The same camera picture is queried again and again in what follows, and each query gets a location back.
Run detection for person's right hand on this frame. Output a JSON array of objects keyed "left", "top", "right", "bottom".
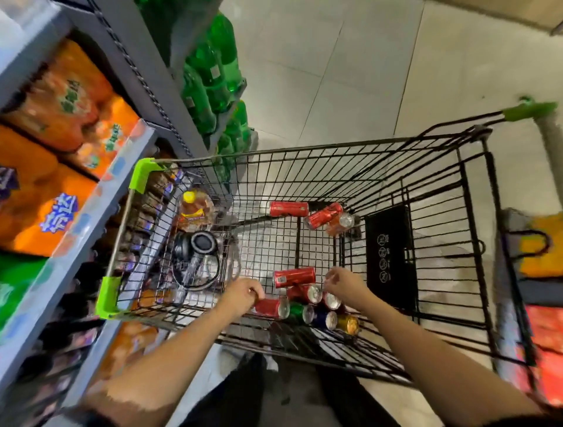
[{"left": 323, "top": 267, "right": 372, "bottom": 311}]

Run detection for person's right forearm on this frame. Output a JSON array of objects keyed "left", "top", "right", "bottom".
[{"left": 358, "top": 290, "right": 544, "bottom": 427}]

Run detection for cans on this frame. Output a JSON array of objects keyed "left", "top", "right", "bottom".
[{"left": 253, "top": 201, "right": 361, "bottom": 337}]

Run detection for orange yellow box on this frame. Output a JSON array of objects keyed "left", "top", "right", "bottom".
[{"left": 518, "top": 213, "right": 563, "bottom": 278}]

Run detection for person's left forearm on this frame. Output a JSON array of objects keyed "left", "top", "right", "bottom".
[{"left": 81, "top": 301, "right": 240, "bottom": 427}]

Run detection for row of orange drink bottles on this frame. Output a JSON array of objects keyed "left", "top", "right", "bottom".
[{"left": 87, "top": 286, "right": 172, "bottom": 388}]

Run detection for orange drink multipack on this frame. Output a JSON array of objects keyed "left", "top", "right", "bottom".
[
  {"left": 0, "top": 125, "right": 97, "bottom": 258},
  {"left": 13, "top": 38, "right": 141, "bottom": 179}
]

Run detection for person's left hand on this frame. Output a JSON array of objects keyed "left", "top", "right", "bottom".
[{"left": 218, "top": 277, "right": 266, "bottom": 320}]

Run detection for grey metal shelf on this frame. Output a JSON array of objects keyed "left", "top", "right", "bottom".
[{"left": 0, "top": 0, "right": 258, "bottom": 427}]

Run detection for red box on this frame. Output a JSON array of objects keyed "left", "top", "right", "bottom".
[{"left": 514, "top": 303, "right": 563, "bottom": 405}]

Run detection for rows of large green bottles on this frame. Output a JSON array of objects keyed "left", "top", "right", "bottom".
[{"left": 136, "top": 0, "right": 254, "bottom": 181}]

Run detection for amber bottle yellow cap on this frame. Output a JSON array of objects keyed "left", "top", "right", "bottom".
[{"left": 177, "top": 189, "right": 216, "bottom": 232}]

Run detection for person's dark trousers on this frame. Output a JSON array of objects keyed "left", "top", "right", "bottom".
[{"left": 180, "top": 351, "right": 401, "bottom": 427}]

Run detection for green drink multipack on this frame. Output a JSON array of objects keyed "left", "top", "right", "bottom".
[{"left": 0, "top": 253, "right": 47, "bottom": 331}]

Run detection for black headphones in cart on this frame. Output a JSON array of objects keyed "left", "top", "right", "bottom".
[{"left": 171, "top": 231, "right": 223, "bottom": 304}]

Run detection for black wire shopping cart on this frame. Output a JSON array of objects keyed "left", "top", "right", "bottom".
[{"left": 94, "top": 99, "right": 563, "bottom": 388}]

